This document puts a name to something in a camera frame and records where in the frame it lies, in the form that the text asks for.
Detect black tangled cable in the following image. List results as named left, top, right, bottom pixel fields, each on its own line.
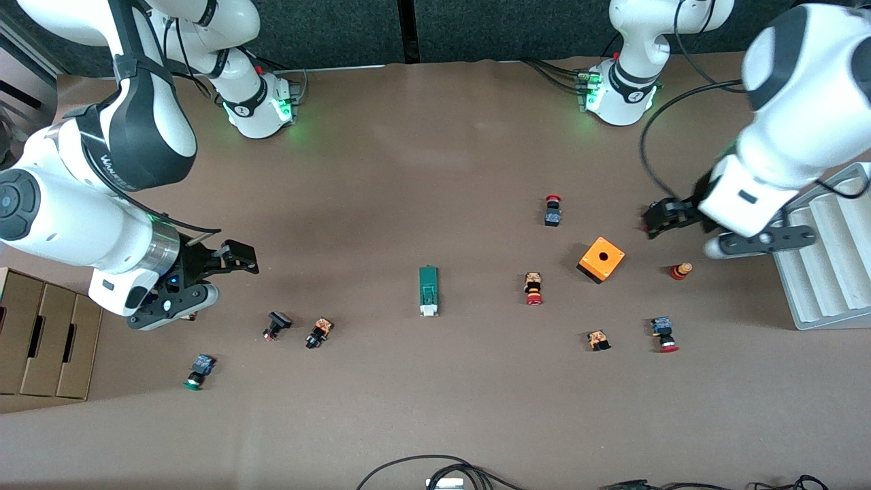
left=749, top=475, right=831, bottom=490

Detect grey metal side frame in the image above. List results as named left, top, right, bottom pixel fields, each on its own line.
left=0, top=12, right=65, bottom=171

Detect black push button orange block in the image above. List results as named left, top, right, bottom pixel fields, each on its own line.
left=305, top=316, right=335, bottom=350

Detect black plug with cable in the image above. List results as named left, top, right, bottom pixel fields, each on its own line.
left=599, top=479, right=736, bottom=490

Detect orange button enclosure box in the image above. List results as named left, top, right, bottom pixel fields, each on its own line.
left=576, top=236, right=626, bottom=284

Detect green load switch white handle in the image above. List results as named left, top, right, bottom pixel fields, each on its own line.
left=418, top=265, right=440, bottom=318

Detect brown cardboard box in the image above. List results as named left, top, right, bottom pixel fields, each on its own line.
left=0, top=267, right=105, bottom=401

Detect green push button blue block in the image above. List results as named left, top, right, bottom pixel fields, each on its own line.
left=182, top=353, right=217, bottom=391

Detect grey tray with white slots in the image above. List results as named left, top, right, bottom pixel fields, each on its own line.
left=772, top=162, right=871, bottom=331

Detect red mushroom button silver collar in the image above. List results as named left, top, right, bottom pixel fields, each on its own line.
left=650, top=316, right=680, bottom=354

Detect black camera cable white tip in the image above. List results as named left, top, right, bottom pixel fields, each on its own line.
left=640, top=78, right=749, bottom=201

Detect black flat push button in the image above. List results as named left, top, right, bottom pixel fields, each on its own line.
left=262, top=311, right=293, bottom=342

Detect black looped cable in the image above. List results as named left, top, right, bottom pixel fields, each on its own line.
left=355, top=454, right=528, bottom=490

